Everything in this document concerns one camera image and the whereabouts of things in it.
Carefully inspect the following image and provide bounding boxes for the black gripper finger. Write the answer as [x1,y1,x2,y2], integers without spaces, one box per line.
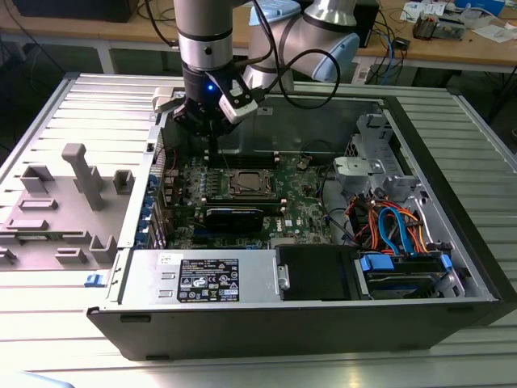
[172,99,215,162]
[213,120,237,162]

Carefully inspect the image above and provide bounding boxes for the silver CPU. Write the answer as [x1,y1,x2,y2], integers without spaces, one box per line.
[237,173,264,193]

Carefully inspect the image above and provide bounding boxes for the metal socket cover frame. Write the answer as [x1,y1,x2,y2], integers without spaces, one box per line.
[229,169,276,198]

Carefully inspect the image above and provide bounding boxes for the metal CPU socket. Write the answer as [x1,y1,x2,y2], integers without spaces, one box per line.
[226,167,280,200]

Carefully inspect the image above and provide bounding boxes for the RAM slot white clips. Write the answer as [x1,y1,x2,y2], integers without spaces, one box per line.
[204,150,280,157]
[204,158,280,164]

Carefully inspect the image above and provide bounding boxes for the black graphics card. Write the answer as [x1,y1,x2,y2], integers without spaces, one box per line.
[204,208,264,234]

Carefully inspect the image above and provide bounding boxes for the green motherboard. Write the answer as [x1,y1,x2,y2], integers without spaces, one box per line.
[163,150,338,250]

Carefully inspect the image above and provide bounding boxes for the silver perforated drive cage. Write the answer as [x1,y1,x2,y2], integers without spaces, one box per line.
[333,112,425,203]

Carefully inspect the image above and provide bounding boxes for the silver power supply unit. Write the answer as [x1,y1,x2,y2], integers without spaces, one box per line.
[119,248,280,307]

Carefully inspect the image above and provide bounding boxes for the black flat box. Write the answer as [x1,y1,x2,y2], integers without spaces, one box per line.
[14,0,132,23]

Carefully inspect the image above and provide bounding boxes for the grey parts rack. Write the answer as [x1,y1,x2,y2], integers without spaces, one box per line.
[0,143,137,272]

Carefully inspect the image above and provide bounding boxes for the black upright box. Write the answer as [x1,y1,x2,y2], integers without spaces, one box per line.
[354,0,380,49]

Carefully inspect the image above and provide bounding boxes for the black open PC case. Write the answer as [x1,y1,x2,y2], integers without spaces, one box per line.
[86,89,517,363]

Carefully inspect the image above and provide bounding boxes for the hard disk in blue carrier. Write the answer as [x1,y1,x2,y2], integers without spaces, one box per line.
[355,251,456,301]

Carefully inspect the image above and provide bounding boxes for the copper heat sink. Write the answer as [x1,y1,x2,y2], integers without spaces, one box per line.
[412,11,437,40]

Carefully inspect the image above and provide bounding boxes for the white box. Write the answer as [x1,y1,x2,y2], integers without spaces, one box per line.
[403,0,445,15]

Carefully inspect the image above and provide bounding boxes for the wooden desk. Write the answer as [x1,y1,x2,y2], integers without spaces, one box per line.
[0,0,517,68]

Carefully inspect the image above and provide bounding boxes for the grey electronic device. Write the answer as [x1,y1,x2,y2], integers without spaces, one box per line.
[435,15,473,40]

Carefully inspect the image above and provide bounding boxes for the blue box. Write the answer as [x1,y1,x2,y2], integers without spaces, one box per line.
[454,0,506,17]

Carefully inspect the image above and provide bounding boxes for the white paper sheets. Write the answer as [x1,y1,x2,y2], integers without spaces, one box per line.
[472,23,517,44]

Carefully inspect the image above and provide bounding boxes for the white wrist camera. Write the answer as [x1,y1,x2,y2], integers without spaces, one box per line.
[217,80,259,124]

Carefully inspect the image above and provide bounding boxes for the black camera cable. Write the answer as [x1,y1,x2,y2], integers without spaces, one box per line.
[242,0,341,110]

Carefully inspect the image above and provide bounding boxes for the thick black cable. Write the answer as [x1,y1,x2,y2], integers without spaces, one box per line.
[317,167,356,247]

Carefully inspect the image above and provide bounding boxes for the red orange power wires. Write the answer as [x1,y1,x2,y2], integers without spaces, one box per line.
[345,195,383,248]

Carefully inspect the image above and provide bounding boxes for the blue hanging cable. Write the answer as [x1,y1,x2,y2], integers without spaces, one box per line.
[385,34,401,84]

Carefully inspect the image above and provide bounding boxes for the blue wire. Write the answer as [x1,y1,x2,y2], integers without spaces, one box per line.
[377,205,418,258]

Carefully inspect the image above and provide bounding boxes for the orange wire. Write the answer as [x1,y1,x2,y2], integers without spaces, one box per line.
[397,205,436,255]

